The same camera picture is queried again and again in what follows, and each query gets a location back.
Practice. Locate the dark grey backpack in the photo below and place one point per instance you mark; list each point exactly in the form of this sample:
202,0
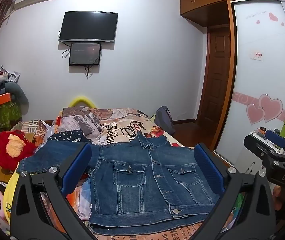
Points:
165,118

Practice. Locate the orange box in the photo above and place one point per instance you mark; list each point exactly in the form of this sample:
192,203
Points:
2,99

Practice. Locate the black wall television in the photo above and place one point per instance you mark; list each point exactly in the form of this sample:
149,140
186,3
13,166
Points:
88,26

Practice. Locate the small black wall monitor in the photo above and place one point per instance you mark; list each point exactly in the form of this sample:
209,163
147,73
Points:
85,53

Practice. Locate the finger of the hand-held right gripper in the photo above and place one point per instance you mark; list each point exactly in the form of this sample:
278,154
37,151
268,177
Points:
276,138
260,146

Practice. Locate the yellow curved headboard cushion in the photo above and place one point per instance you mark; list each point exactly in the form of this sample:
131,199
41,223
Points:
80,101

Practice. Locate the navy dotted cloth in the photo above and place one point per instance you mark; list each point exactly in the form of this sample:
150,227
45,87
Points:
67,136

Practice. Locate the striped beige cloth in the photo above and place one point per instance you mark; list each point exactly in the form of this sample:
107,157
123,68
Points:
35,127

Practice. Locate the green patterned bag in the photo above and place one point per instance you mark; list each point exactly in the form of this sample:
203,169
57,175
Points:
3,115

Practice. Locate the newspaper print blanket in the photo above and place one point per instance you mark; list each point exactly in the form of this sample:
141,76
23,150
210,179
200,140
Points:
117,127

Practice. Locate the red plush toy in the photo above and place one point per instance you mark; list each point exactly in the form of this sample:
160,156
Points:
6,155

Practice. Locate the yellow plush toy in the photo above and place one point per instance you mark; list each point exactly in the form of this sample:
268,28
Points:
8,197

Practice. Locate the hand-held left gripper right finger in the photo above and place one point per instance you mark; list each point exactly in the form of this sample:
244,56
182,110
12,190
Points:
208,167

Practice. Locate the brown wooden door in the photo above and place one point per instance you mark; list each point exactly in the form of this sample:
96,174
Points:
217,80

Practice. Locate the person's right hand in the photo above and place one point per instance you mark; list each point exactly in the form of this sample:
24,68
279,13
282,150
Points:
278,197

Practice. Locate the grey plush pillow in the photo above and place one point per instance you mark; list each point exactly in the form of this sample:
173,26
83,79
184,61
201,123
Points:
18,92

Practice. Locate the small white wardrobe sticker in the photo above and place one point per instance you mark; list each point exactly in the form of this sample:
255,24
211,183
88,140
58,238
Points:
257,55

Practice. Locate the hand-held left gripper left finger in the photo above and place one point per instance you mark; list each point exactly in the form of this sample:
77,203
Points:
77,166

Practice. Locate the blue denim jacket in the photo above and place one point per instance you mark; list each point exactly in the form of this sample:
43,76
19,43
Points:
137,180

